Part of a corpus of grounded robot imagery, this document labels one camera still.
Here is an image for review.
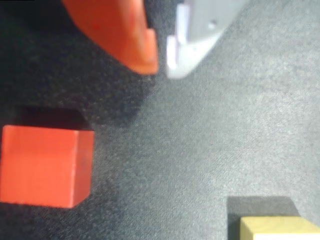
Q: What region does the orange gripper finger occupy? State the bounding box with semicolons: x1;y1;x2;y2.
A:
61;0;160;75

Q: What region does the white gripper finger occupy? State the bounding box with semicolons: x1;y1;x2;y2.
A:
165;0;251;81

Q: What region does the yellow cube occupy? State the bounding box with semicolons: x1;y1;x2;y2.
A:
239;216;320;240

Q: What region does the red cube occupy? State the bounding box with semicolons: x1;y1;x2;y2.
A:
0;124;96;209

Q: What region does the black table mat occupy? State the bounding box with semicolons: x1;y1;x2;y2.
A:
0;0;320;240

